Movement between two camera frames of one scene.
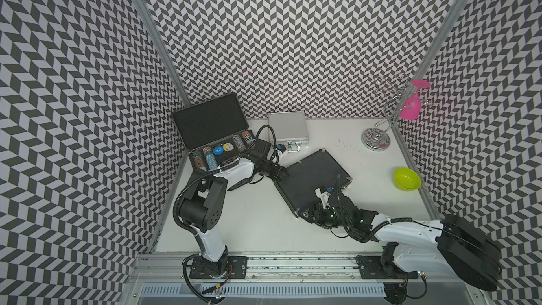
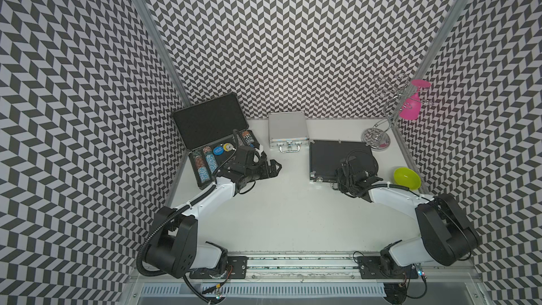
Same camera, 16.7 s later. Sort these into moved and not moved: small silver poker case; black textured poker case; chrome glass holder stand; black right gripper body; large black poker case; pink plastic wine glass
Moved: black textured poker case; black right gripper body
Not moved: chrome glass holder stand; small silver poker case; large black poker case; pink plastic wine glass
